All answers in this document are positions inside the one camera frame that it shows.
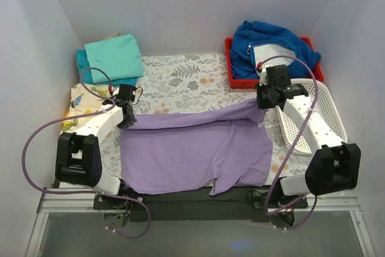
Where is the dark teal folded shirt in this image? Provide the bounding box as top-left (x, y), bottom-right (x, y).
top-left (75, 50), bottom-right (137, 86)

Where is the light teal folded shirt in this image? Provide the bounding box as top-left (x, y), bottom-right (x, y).
top-left (84, 34), bottom-right (144, 83)

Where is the purple t shirt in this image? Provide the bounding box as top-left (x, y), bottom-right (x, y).
top-left (120, 99), bottom-right (273, 196)

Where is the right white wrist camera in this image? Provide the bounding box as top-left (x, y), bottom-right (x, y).
top-left (256, 62), bottom-right (269, 86)

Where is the blue fleece jacket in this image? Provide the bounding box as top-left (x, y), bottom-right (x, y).
top-left (229, 20), bottom-right (321, 79)

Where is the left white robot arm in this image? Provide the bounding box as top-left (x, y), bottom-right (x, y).
top-left (55, 84), bottom-right (137, 209)

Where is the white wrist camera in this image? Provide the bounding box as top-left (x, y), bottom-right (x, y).
top-left (256, 62), bottom-right (269, 86)
top-left (108, 85), bottom-right (119, 96)

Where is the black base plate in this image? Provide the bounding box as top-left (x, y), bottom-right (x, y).
top-left (93, 185), bottom-right (308, 223)

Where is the white plastic basket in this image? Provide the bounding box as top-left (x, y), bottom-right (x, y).
top-left (276, 78), bottom-right (348, 155)

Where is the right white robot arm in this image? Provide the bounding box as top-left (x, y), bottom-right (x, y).
top-left (256, 64), bottom-right (361, 208)

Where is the floral table cloth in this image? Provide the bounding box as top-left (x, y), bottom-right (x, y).
top-left (100, 54), bottom-right (311, 185)

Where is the aluminium frame rail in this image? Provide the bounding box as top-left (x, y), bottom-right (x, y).
top-left (26, 191), bottom-right (376, 256)

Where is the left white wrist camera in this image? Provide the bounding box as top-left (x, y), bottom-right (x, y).
top-left (108, 85), bottom-right (119, 96)

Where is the red plastic tray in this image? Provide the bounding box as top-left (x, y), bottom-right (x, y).
top-left (224, 37), bottom-right (324, 89)

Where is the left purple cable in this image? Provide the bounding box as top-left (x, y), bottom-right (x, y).
top-left (22, 67), bottom-right (151, 240)

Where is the dinosaur print folded shirt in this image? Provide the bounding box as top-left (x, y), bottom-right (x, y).
top-left (62, 83), bottom-right (110, 132)

